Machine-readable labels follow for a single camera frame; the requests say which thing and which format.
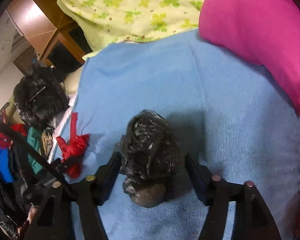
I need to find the red ribbon scrap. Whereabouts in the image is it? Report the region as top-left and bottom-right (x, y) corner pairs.
(56, 112), (90, 179)

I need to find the black plastic bag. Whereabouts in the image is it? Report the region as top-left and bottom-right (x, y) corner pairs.
(120, 109), (180, 209)

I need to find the person's left hand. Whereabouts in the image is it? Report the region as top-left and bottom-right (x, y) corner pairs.
(18, 205), (39, 239)

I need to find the teal garment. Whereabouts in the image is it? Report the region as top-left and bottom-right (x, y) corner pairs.
(27, 127), (42, 174)

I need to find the blue jacket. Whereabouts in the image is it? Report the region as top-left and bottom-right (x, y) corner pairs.
(0, 148), (13, 183)

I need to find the red garment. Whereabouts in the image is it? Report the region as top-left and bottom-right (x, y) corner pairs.
(0, 124), (28, 149)

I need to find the blue towel blanket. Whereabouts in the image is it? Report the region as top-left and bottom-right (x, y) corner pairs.
(74, 30), (300, 239)

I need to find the pink white bedsheet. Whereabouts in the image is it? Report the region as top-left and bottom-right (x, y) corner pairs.
(48, 93), (77, 163)

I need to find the black puffer jacket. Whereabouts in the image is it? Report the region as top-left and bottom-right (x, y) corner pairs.
(13, 67), (69, 130)

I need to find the beige cushion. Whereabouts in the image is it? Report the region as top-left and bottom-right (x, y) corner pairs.
(64, 66), (84, 98)

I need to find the green clover quilt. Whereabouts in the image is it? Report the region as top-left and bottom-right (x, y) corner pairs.
(57, 0), (204, 52)

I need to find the magenta pillow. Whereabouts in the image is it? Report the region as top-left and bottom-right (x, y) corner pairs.
(198, 0), (300, 116)

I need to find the wooden arch column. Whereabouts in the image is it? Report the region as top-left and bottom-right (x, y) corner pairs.
(7, 0), (91, 73)

